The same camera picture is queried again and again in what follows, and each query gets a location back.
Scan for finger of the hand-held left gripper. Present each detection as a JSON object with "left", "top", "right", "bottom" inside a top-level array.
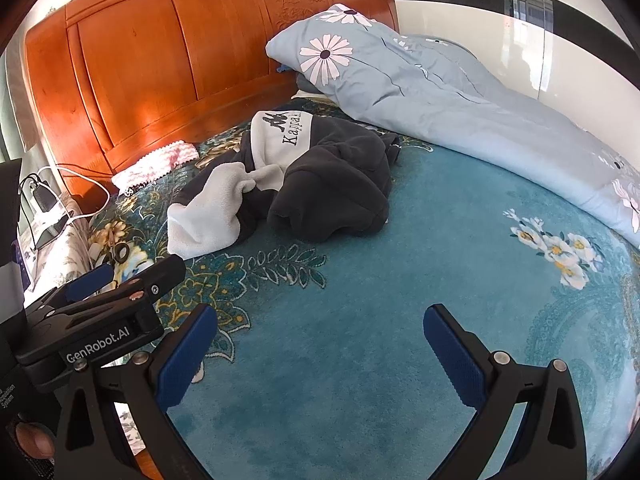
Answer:
[
  {"left": 60, "top": 262, "right": 115, "bottom": 303},
  {"left": 82, "top": 254, "right": 187, "bottom": 318}
]

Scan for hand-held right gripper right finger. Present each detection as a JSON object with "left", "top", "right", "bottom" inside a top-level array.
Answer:
[{"left": 423, "top": 304, "right": 588, "bottom": 480}]

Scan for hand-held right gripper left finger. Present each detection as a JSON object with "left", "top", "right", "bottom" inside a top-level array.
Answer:
[{"left": 54, "top": 304, "right": 218, "bottom": 480}]

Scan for black and grey fleece jacket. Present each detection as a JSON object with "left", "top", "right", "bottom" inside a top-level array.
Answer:
[{"left": 166, "top": 108, "right": 403, "bottom": 261}]

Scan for person's left hand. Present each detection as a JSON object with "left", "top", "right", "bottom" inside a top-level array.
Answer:
[{"left": 14, "top": 422, "right": 57, "bottom": 461}]

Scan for black charger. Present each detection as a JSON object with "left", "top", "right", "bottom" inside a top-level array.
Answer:
[{"left": 20, "top": 172, "right": 63, "bottom": 216}]

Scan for black box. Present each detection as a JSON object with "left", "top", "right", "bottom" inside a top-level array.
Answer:
[{"left": 0, "top": 158, "right": 23, "bottom": 266}]

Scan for pink knitted cloth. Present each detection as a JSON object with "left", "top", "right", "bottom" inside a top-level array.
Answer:
[{"left": 111, "top": 141, "right": 200, "bottom": 195}]

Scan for teal floral blanket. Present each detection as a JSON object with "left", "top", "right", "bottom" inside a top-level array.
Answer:
[{"left": 85, "top": 95, "right": 640, "bottom": 480}]

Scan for wooden headboard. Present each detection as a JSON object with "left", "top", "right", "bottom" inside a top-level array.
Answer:
[{"left": 24, "top": 0, "right": 401, "bottom": 200}]

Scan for grey pillow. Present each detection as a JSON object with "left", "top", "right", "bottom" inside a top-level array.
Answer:
[{"left": 292, "top": 72, "right": 341, "bottom": 107}]

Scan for light blue floral quilt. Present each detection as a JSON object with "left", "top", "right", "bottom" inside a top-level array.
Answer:
[{"left": 265, "top": 4, "right": 640, "bottom": 250}]

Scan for white glossy wardrobe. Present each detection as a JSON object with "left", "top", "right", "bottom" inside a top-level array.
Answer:
[{"left": 390, "top": 0, "right": 640, "bottom": 161}]

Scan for white cable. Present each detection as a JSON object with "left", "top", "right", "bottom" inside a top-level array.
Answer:
[{"left": 42, "top": 162, "right": 112, "bottom": 218}]

